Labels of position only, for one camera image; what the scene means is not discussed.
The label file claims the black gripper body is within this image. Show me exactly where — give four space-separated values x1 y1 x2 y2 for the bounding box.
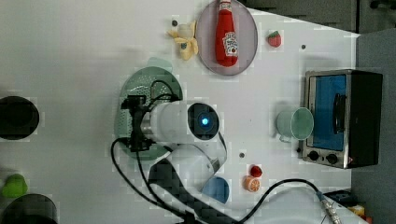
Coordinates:
120 95 153 152

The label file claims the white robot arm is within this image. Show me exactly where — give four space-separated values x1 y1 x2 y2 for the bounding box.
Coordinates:
120 95 236 224

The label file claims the peeled toy banana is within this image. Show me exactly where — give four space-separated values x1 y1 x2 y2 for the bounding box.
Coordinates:
167 21 199 61

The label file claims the red ketchup bottle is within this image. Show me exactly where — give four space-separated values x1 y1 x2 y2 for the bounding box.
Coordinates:
215 0 238 67

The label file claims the black round object upper left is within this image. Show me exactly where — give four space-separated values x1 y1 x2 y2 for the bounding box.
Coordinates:
0 96 39 140

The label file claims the black round object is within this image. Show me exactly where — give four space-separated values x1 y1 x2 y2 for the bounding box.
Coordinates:
0 96 39 140
1 194 58 224

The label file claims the grey round plate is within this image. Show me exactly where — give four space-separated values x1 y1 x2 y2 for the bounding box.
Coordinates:
195 0 258 76

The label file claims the small red toy fruit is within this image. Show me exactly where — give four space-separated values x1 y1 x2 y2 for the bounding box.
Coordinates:
250 165 262 177

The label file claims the orange slice toy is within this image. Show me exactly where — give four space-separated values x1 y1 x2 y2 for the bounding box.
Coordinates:
243 175 261 192

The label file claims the green toy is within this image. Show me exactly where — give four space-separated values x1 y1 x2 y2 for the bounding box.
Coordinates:
1 174 28 198

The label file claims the black round object lower left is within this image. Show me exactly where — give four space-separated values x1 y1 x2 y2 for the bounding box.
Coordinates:
1 194 58 224

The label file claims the toy strawberry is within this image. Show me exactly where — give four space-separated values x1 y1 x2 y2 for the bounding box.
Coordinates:
267 31 282 48

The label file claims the green cup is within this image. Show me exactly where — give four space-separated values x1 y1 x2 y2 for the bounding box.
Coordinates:
276 107 314 143

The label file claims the black toaster oven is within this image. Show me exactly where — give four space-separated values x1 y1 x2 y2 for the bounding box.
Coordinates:
302 69 383 169

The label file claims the black cable with metal connector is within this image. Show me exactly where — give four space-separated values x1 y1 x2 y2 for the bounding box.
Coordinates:
239 178 344 224

